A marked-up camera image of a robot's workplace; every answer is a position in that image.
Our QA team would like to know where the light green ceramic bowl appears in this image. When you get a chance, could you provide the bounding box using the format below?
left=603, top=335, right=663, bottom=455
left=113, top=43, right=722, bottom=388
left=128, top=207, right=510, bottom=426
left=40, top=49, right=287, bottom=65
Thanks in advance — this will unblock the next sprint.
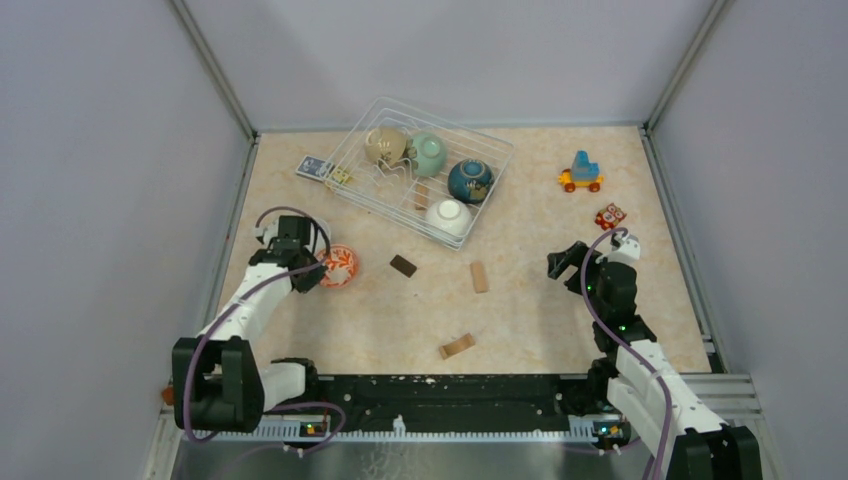
left=406, top=132, right=448, bottom=177

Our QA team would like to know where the notched wooden block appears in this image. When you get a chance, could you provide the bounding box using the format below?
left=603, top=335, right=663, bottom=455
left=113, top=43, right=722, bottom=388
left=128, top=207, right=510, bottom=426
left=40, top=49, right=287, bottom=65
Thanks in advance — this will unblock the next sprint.
left=438, top=333, right=476, bottom=360

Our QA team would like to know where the light wooden block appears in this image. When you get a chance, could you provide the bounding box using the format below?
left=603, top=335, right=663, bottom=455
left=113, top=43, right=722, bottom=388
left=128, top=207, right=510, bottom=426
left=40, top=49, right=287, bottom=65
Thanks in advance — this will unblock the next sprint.
left=470, top=261, right=489, bottom=294

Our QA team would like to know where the orange patterned white bowl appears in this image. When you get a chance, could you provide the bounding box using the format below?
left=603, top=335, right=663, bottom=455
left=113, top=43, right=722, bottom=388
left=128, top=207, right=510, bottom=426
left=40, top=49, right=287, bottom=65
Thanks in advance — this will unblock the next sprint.
left=316, top=244, right=360, bottom=289

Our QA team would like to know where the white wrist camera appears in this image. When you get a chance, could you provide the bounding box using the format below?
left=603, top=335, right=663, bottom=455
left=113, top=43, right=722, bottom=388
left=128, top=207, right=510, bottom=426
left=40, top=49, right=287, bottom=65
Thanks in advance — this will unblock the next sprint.
left=253, top=220, right=279, bottom=247
left=607, top=232, right=642, bottom=265

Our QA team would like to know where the dark brown block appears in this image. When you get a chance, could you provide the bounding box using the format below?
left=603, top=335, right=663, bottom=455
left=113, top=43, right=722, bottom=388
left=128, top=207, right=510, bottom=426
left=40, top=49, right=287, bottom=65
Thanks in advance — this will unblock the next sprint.
left=390, top=255, right=418, bottom=278

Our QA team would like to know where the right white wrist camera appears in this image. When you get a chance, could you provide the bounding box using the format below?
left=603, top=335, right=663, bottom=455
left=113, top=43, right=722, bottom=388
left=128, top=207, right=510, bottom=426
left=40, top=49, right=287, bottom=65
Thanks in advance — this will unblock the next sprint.
left=607, top=232, right=642, bottom=265

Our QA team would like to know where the small orange block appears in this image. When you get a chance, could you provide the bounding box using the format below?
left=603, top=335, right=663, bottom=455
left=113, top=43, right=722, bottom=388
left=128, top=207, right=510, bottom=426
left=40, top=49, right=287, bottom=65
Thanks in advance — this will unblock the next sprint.
left=161, top=385, right=175, bottom=406

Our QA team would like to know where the red owl toy block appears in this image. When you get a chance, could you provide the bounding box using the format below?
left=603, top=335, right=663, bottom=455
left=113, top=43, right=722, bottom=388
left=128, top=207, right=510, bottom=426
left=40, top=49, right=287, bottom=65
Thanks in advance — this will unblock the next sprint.
left=594, top=203, right=627, bottom=231

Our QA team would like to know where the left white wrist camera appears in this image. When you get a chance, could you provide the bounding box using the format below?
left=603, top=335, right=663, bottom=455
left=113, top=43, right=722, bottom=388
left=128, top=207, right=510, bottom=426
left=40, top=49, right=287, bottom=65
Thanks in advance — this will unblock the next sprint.
left=253, top=220, right=279, bottom=247

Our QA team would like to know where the dark teal patterned bowl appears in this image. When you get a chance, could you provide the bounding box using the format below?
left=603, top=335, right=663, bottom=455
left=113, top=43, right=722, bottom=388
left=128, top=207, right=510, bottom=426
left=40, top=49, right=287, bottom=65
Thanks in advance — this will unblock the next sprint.
left=447, top=158, right=494, bottom=204

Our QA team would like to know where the blue yellow toy train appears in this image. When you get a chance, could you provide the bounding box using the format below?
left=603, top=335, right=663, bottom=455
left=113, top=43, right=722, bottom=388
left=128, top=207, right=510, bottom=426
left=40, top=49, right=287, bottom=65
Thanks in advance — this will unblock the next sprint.
left=557, top=150, right=604, bottom=193

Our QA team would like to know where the white ceramic bowl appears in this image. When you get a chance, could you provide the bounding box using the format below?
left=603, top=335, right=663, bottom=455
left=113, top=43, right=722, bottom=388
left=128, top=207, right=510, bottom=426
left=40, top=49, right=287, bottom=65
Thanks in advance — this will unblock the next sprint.
left=425, top=199, right=473, bottom=237

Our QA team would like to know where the white wire dish rack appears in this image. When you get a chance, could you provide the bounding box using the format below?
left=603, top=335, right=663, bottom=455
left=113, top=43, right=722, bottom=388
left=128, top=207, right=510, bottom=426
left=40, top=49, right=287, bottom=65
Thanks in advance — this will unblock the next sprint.
left=323, top=97, right=515, bottom=250

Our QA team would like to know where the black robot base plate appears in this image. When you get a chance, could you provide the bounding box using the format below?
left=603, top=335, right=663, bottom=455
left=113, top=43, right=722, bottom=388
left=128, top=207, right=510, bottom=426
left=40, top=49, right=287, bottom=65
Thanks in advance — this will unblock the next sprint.
left=283, top=374, right=615, bottom=433

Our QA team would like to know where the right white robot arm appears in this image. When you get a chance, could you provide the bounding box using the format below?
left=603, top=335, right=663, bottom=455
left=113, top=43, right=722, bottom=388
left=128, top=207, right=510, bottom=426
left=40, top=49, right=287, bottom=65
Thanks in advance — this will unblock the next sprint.
left=547, top=234, right=764, bottom=479

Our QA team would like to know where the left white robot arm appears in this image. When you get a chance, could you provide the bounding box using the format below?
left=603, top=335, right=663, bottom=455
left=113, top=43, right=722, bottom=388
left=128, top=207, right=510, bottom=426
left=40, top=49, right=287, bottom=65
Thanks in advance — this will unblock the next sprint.
left=171, top=207, right=330, bottom=442

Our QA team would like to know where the small yellow patterned tile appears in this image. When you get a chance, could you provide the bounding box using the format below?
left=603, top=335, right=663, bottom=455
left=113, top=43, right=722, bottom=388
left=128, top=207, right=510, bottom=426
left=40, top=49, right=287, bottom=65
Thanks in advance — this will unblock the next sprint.
left=326, top=166, right=352, bottom=188

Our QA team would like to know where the beige ceramic bowl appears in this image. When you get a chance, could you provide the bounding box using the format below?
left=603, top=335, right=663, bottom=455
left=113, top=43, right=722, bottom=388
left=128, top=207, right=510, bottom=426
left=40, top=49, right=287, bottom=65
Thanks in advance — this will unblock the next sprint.
left=363, top=127, right=408, bottom=167

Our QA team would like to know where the plain white bowl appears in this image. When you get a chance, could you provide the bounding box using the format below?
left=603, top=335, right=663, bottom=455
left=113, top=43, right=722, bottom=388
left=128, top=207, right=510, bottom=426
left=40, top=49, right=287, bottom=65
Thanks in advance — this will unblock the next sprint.
left=307, top=217, right=331, bottom=255

